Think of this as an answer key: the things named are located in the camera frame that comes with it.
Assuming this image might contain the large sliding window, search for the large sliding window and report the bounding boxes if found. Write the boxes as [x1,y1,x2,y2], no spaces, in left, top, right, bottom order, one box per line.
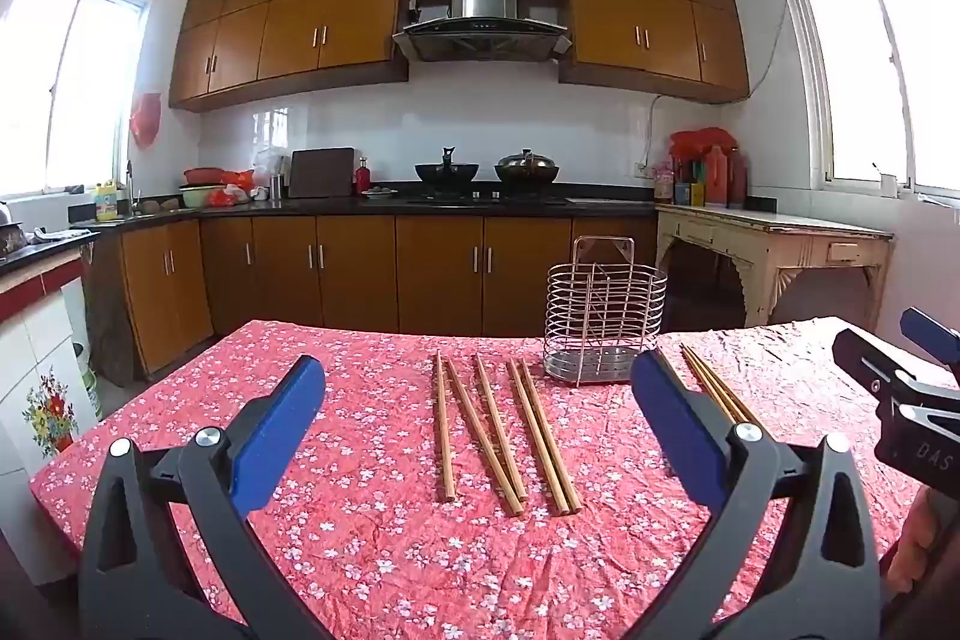
[780,0,960,206]

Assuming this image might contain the black gas stove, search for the black gas stove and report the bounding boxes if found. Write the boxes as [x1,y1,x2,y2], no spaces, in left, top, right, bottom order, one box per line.
[405,190,571,208]

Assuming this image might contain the large red bottle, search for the large red bottle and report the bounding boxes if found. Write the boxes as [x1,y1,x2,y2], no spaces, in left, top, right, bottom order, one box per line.
[705,145,732,208]

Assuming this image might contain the person's right hand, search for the person's right hand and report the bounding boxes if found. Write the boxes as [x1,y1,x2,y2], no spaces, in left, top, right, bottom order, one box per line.
[885,488,960,600]

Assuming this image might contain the black wok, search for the black wok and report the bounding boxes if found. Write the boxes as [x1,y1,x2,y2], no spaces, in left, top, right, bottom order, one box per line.
[415,145,481,184]

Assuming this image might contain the orange-red plastic bag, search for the orange-red plastic bag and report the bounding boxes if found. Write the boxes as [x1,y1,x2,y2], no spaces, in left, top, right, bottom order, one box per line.
[208,171,256,208]

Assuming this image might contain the white plastic bucket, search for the white plastic bucket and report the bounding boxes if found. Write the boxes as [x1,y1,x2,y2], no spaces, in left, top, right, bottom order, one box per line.
[73,342,104,420]

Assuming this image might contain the black kitchen countertop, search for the black kitchen countertop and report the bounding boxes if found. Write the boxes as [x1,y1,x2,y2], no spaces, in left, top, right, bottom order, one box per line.
[67,181,661,236]

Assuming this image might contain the white wall cable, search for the white wall cable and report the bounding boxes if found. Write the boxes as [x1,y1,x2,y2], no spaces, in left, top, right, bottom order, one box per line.
[643,0,792,169]

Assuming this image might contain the dark cutting board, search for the dark cutting board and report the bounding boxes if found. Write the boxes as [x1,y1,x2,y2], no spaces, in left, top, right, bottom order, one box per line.
[288,147,355,199]

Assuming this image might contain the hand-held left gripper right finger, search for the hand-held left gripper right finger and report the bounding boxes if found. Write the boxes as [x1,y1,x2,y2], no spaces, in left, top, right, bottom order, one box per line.
[626,351,880,640]

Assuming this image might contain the metal wire utensil holder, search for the metal wire utensil holder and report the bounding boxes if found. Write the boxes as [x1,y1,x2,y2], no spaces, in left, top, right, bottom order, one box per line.
[544,235,668,386]

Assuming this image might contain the window beside sink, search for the window beside sink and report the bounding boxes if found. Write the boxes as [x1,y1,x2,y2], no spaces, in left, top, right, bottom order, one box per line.
[0,0,151,199]

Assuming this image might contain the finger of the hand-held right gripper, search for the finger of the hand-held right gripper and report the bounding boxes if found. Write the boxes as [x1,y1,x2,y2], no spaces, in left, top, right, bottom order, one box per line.
[832,329,938,401]
[900,308,960,363]

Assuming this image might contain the grey dish cloth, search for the grey dish cloth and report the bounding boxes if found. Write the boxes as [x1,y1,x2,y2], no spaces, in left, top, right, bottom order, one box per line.
[28,226,95,245]

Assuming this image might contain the red hanging plastic bag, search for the red hanging plastic bag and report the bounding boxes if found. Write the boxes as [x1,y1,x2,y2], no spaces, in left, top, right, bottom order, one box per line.
[129,92,162,150]

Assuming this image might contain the tiled counter with flower decal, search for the tiled counter with flower decal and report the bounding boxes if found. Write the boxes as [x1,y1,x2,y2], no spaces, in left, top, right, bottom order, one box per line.
[0,231,106,581]

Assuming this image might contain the wooden base cabinets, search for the wooden base cabinets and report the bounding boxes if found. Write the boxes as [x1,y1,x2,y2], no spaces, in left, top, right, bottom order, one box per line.
[82,212,661,378]

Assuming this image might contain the cream wooden side table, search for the cream wooden side table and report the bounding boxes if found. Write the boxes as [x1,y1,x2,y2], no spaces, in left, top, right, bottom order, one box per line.
[655,203,897,330]

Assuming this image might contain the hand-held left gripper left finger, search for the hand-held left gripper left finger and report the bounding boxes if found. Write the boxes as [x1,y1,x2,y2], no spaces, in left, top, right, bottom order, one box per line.
[77,353,335,640]

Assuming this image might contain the colourful boxes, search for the colourful boxes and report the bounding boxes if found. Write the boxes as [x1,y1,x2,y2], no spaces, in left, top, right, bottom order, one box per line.
[673,160,710,208]

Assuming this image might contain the crumpled red plastic bag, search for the crumpled red plastic bag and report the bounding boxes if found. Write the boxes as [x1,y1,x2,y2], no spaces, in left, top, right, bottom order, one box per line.
[670,128,740,161]

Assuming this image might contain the dark red bottle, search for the dark red bottle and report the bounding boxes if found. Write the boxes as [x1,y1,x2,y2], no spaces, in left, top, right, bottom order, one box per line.
[727,147,749,208]

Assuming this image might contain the white plastic bag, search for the white plastic bag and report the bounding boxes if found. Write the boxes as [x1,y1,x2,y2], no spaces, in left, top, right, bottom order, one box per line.
[251,145,290,191]

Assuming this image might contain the wok with metal lid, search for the wok with metal lid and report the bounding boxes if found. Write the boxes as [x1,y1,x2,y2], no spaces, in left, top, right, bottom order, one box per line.
[493,149,561,185]

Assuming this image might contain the red floral tablecloth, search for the red floral tablecloth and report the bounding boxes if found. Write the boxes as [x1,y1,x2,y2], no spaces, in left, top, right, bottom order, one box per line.
[28,316,960,640]

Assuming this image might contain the wooden wall cabinets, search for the wooden wall cabinets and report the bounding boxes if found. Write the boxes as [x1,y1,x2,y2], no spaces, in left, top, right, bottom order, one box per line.
[169,0,751,112]

